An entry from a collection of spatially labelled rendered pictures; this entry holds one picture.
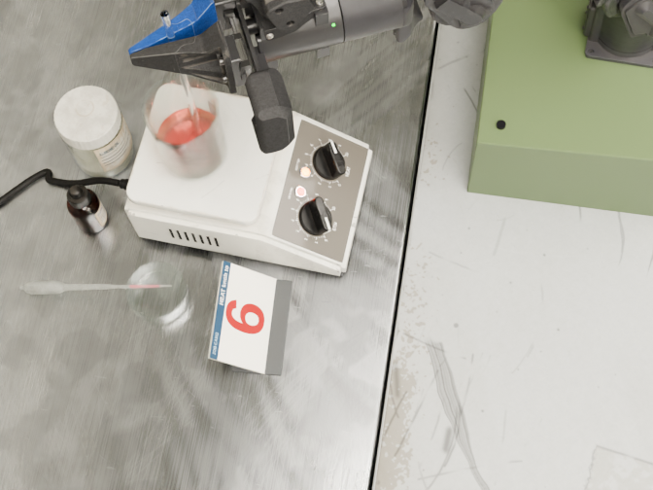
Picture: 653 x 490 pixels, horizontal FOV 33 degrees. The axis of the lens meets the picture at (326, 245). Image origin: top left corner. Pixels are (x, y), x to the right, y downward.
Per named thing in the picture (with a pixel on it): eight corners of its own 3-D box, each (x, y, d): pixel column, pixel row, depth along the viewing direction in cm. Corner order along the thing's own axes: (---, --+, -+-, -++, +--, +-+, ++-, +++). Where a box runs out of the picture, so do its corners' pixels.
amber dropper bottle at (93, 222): (84, 239, 104) (64, 210, 97) (72, 214, 105) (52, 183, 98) (113, 226, 104) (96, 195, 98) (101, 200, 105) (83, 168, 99)
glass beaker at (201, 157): (166, 118, 99) (149, 69, 91) (236, 125, 98) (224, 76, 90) (152, 189, 96) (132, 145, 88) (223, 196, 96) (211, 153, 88)
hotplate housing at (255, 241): (373, 157, 106) (373, 117, 98) (344, 282, 101) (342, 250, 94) (152, 116, 108) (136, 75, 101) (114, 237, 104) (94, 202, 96)
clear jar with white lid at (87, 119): (62, 163, 107) (39, 124, 99) (96, 116, 109) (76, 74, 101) (114, 191, 105) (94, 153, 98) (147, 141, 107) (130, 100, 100)
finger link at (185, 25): (214, 17, 86) (204, -30, 80) (225, 54, 84) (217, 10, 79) (126, 39, 85) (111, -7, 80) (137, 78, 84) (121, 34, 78)
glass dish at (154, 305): (129, 272, 102) (124, 263, 100) (188, 266, 102) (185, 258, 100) (130, 329, 100) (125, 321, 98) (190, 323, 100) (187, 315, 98)
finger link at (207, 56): (225, 55, 84) (217, 11, 79) (237, 95, 83) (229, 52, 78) (137, 79, 84) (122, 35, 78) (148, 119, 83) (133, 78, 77)
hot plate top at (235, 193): (289, 108, 99) (288, 103, 98) (257, 228, 95) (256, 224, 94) (160, 85, 100) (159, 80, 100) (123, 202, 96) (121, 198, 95)
